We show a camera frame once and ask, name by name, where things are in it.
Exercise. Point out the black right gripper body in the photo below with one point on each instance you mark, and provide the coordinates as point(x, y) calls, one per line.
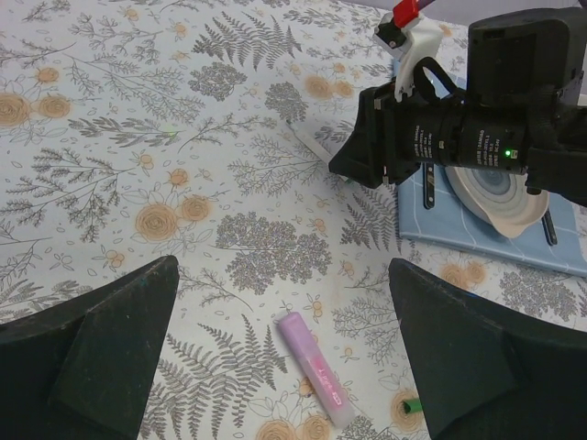
point(396, 138)

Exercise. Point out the green marker cap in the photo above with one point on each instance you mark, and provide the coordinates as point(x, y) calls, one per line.
point(411, 406)

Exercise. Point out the white green-tipped marker pen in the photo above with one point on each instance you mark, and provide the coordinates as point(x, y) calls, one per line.
point(310, 142)

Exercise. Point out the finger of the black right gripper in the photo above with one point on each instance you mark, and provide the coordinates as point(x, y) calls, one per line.
point(362, 159)

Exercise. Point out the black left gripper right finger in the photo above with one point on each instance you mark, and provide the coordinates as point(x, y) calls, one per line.
point(484, 371)

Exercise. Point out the beige blue-ringed plate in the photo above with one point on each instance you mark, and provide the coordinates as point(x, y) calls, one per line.
point(499, 199)

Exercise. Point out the black-handled knife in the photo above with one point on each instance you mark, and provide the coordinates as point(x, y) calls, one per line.
point(549, 229)

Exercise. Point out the silver fork black handle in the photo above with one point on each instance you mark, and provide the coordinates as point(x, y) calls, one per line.
point(429, 186)

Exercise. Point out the pink highlighter pen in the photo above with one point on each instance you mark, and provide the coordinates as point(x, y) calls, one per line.
point(312, 362)

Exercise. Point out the blue checkered cloth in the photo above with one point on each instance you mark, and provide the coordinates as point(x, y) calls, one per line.
point(452, 225)

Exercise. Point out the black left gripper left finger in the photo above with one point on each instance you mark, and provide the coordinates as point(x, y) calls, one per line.
point(83, 369)

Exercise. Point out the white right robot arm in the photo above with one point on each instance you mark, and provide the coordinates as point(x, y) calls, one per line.
point(530, 62)

